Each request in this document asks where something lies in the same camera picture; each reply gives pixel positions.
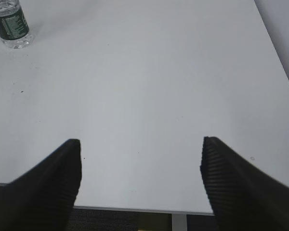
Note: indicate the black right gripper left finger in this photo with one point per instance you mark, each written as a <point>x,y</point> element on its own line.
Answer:
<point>43,198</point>

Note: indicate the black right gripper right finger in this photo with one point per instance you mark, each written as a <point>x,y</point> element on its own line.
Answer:
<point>242,197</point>

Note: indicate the clear green-label water bottle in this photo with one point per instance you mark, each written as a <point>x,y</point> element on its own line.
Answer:
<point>14,29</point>

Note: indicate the grey metal table leg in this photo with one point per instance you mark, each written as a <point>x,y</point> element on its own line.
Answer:
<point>179,222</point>

